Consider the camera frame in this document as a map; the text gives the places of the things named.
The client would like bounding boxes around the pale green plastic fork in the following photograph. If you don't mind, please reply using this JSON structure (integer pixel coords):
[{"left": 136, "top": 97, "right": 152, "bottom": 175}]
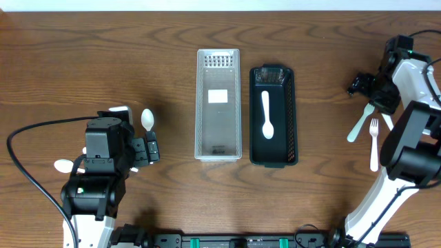
[{"left": 347, "top": 103, "right": 375, "bottom": 143}]

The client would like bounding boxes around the white fork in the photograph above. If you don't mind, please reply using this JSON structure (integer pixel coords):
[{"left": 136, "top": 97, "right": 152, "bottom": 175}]
[
  {"left": 381, "top": 113, "right": 394, "bottom": 131},
  {"left": 369, "top": 118, "right": 379, "bottom": 172}
]

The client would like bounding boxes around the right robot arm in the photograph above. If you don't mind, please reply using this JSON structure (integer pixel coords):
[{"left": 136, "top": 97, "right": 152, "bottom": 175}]
[{"left": 326, "top": 34, "right": 440, "bottom": 247}]

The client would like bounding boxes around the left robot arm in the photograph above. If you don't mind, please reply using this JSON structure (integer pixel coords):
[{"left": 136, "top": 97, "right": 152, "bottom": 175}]
[{"left": 61, "top": 110, "right": 160, "bottom": 247}]

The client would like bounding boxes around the clear plastic basket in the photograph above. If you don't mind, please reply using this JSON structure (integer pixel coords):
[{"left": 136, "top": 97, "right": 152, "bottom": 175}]
[{"left": 194, "top": 49, "right": 242, "bottom": 162}]

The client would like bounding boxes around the white label in basket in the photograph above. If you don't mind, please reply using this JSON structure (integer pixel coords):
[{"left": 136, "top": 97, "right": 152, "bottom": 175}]
[{"left": 207, "top": 90, "right": 228, "bottom": 104}]

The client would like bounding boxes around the black plastic basket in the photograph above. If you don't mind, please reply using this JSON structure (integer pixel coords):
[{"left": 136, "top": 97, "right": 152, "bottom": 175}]
[{"left": 249, "top": 64, "right": 298, "bottom": 168}]

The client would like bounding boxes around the right black cable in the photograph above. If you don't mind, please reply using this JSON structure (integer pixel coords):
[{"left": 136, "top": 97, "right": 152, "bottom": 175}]
[{"left": 408, "top": 29, "right": 441, "bottom": 107}]

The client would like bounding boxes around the black cable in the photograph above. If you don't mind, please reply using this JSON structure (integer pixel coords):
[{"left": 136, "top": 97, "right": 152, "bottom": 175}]
[
  {"left": 6, "top": 116, "right": 99, "bottom": 248},
  {"left": 408, "top": 29, "right": 441, "bottom": 107}
]

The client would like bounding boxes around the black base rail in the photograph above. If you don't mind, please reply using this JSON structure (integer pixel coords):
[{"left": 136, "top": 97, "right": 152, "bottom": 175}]
[{"left": 110, "top": 223, "right": 411, "bottom": 248}]

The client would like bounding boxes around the left black cable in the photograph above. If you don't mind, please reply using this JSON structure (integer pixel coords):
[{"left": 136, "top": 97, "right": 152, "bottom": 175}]
[{"left": 6, "top": 116, "right": 99, "bottom": 248}]

